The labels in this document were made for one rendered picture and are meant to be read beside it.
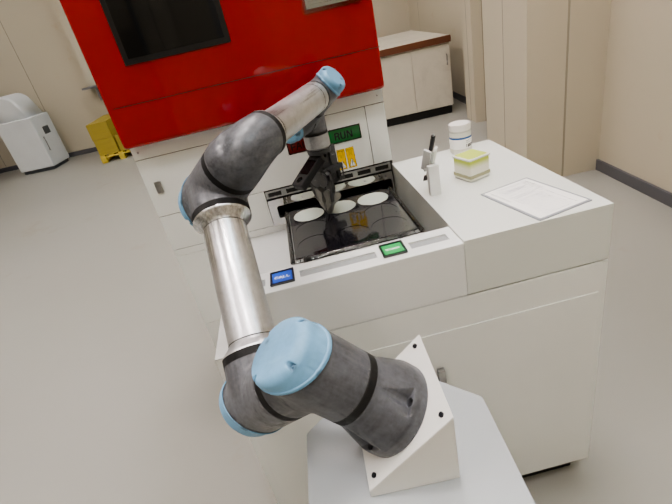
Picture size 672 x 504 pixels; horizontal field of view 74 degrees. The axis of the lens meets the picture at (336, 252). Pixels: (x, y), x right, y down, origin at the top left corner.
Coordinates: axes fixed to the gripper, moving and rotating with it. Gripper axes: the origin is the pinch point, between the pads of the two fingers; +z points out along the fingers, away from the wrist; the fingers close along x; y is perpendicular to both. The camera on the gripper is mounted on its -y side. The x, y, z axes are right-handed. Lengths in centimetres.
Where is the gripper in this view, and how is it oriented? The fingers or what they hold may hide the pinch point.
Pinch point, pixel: (327, 211)
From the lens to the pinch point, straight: 142.4
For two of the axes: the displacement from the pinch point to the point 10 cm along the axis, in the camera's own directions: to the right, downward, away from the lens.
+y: 6.4, -4.8, 6.0
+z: 2.0, 8.6, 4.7
